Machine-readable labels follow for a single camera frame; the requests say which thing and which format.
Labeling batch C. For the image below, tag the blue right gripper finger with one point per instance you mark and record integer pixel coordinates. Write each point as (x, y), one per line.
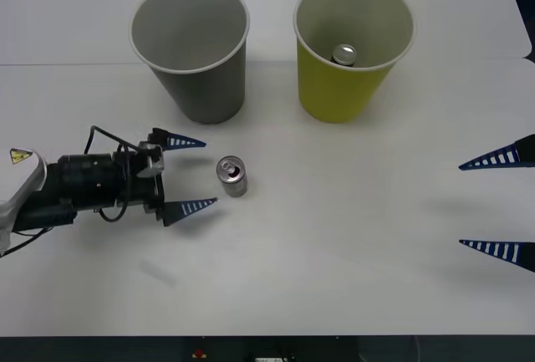
(507, 156)
(512, 251)

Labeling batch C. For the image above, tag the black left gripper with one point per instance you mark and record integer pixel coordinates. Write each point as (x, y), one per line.
(138, 192)

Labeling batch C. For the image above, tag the silver drink can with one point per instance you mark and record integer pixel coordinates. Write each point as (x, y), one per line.
(234, 184)

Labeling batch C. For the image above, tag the silver and black left arm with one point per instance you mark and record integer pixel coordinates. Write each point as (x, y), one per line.
(79, 171)

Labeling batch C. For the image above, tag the grey plastic waste bin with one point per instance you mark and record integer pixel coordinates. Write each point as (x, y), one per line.
(209, 94)

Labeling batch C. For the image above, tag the yellow-green plastic waste bin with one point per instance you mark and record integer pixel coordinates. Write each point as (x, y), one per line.
(330, 94)

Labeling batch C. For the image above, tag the red button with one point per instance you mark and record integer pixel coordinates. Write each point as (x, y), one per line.
(199, 353)

